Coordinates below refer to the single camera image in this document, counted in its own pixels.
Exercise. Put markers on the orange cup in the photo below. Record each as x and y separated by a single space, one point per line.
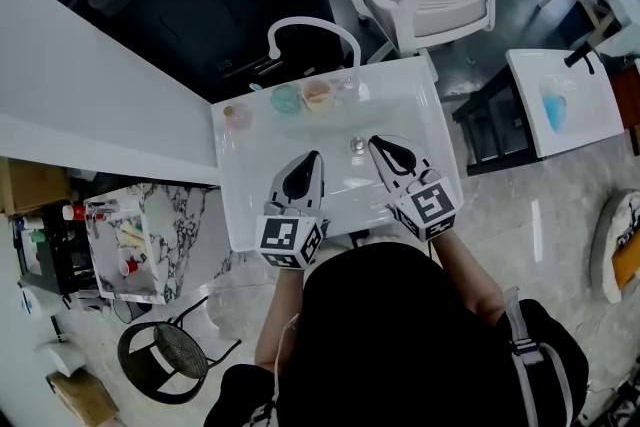
317 96

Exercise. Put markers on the small white sink basin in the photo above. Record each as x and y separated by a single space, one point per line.
575 85

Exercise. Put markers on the cream rolled items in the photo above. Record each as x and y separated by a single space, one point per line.
132 235

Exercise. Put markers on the marble patterned cabinet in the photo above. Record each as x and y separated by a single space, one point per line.
175 235

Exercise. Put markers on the metal tongs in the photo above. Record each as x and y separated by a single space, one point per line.
100 210

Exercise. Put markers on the cardboard box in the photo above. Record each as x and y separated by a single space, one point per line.
32 185
82 397

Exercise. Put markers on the person in dark vest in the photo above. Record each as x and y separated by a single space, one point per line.
400 340

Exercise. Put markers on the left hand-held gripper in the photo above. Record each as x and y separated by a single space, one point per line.
285 235

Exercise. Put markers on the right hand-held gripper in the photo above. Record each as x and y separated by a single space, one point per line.
427 207

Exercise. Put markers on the large black machine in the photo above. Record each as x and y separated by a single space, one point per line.
225 5

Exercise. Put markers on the person's left forearm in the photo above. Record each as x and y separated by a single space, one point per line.
280 315

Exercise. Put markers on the person's right forearm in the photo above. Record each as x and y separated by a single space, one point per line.
470 275

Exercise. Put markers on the white round cushion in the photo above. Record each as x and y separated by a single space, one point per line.
602 245

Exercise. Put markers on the orange box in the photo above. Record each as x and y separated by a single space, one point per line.
627 262

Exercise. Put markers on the red cup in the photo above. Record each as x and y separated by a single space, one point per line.
129 267
74 213

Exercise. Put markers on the white glossy table top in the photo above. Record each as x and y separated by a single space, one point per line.
300 135

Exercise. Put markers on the clear pink cup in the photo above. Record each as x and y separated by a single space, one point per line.
345 86

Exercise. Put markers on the round metal drain fitting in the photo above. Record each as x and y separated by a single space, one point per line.
358 145

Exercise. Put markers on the black storage rack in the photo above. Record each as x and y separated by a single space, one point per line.
55 250

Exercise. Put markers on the teal cup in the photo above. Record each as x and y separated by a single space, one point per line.
285 100

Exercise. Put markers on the white curved faucet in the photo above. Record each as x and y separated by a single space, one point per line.
310 21

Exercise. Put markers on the brown wooden furniture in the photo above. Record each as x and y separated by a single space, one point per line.
627 100

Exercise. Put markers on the blue item in basin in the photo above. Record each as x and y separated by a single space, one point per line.
555 112

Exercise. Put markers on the black metal table frame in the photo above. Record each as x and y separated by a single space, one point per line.
495 135

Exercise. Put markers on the white round container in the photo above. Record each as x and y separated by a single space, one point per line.
32 302

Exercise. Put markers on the black basin faucet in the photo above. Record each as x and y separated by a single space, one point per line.
580 57

